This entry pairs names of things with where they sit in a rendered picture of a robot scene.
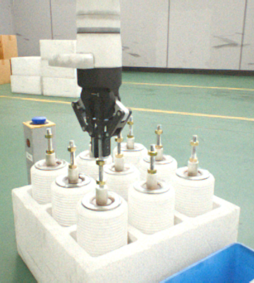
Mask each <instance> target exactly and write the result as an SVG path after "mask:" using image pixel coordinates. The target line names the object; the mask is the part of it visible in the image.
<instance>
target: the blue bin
mask: <svg viewBox="0 0 254 283"><path fill-rule="evenodd" d="M253 279H254V249H252V248H250V247H248V246H247V245H245V244H243V243H239V242H233V243H231V244H229V245H227V246H226V247H224V248H223V249H221V250H219V251H216V252H215V253H213V254H210V255H208V256H206V257H205V258H202V259H201V260H200V261H198V262H196V263H194V264H192V265H190V266H189V267H186V268H185V269H183V270H181V271H179V272H178V273H176V274H174V275H172V276H170V277H168V278H166V279H164V280H162V281H160V282H158V283H249V282H251V281H252V280H253Z"/></svg>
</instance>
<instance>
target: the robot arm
mask: <svg viewBox="0 0 254 283"><path fill-rule="evenodd" d="M76 32H77V35H76V53H73V54H65V53H50V54H49V56H48V60H49V66H57V67H65V68H76V83H77V85H78V87H81V88H82V90H81V92H80V98H79V99H78V100H77V101H74V102H72V103H71V106H72V107H73V110H74V112H75V114H76V116H77V119H78V122H79V125H80V126H81V128H82V131H84V132H85V131H86V132H88V134H89V136H90V137H91V151H92V157H94V158H96V159H97V158H98V159H99V160H105V159H108V158H109V156H110V154H111V138H112V137H114V136H118V135H119V134H120V133H121V131H122V130H123V128H124V126H125V125H126V123H127V122H128V120H129V118H130V116H131V115H132V112H133V111H132V109H131V108H130V107H129V108H125V107H124V106H123V105H122V104H121V97H120V95H119V87H120V86H121V85H122V46H121V36H120V6H119V0H76ZM84 119H86V123H87V124H86V123H85V120H84ZM95 124H96V125H97V126H96V125H95ZM105 126H106V131H104V128H105Z"/></svg>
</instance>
